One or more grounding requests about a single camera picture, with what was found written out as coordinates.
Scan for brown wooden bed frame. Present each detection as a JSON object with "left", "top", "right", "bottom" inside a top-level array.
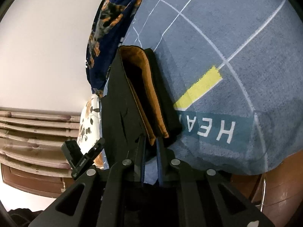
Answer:
[{"left": 1, "top": 151, "right": 302, "bottom": 226}]

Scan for white floral pillow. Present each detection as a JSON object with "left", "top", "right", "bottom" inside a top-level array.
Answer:
[{"left": 77, "top": 94, "right": 102, "bottom": 154}]

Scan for beige pleated curtain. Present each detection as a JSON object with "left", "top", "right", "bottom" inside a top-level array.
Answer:
[{"left": 1, "top": 108, "right": 80, "bottom": 178}]

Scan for black pants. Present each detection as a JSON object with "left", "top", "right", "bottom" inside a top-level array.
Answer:
[{"left": 100, "top": 45, "right": 184, "bottom": 185}]

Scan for navy floral blanket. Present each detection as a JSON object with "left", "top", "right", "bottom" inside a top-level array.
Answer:
[{"left": 86, "top": 0, "right": 143, "bottom": 97}]

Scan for blue grid bedsheet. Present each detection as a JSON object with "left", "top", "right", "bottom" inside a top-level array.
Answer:
[{"left": 124, "top": 0, "right": 302, "bottom": 175}]

